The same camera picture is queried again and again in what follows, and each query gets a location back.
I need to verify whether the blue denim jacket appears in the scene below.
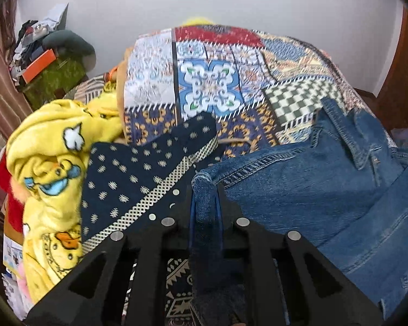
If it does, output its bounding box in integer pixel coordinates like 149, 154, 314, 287
190, 98, 408, 325

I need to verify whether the navy patterned folded cloth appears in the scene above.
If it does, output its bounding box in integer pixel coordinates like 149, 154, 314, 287
81, 113, 218, 253

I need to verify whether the red plush toy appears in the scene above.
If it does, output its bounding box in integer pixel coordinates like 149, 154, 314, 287
0, 155, 24, 233

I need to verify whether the yellow cartoon fleece blanket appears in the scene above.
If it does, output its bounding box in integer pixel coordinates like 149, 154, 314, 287
6, 86, 123, 303

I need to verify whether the brown wooden room door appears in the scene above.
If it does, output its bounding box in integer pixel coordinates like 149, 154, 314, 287
377, 9, 408, 130

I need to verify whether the colourful patchwork bedspread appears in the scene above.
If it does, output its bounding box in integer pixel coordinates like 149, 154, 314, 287
122, 23, 399, 326

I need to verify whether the green patterned storage box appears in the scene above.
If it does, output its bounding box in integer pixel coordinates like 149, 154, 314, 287
19, 54, 86, 110

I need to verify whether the orange box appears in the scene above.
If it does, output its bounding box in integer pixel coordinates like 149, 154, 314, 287
22, 49, 57, 83

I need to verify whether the dark green grey cushion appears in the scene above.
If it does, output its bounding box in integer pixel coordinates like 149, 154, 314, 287
42, 30, 96, 71

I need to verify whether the yellow plush behind bed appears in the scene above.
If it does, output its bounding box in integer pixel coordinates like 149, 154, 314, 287
181, 16, 215, 27

